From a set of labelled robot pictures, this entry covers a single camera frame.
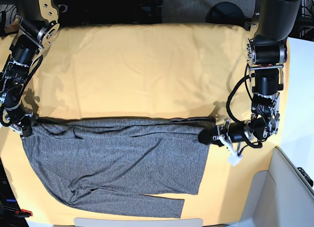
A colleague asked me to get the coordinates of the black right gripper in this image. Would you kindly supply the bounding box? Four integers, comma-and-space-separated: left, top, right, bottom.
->
2, 110, 33, 138

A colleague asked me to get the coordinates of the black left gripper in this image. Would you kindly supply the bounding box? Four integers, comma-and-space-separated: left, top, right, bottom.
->
198, 119, 242, 166

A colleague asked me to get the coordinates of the grey long-sleeve T-shirt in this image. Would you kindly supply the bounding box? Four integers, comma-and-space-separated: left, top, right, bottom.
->
22, 117, 215, 218

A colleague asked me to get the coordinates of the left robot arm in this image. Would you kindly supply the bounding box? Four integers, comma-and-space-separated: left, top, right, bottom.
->
198, 0, 302, 166

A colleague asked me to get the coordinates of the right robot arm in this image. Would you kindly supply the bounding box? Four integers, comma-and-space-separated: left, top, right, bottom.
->
0, 0, 59, 137

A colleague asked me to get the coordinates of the red black clamp left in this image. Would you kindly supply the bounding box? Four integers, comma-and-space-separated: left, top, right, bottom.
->
14, 209, 33, 218

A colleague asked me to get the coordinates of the white storage bin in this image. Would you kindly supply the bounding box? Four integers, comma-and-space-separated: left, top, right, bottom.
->
238, 147, 314, 227

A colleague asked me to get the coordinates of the yellow table cloth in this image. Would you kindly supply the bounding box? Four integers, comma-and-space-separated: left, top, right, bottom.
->
0, 24, 290, 226

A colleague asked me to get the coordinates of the black remote control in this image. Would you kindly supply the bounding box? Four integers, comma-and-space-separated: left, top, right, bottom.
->
297, 167, 314, 188

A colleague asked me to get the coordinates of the black round chair base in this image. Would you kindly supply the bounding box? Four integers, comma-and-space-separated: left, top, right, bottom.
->
206, 1, 245, 26

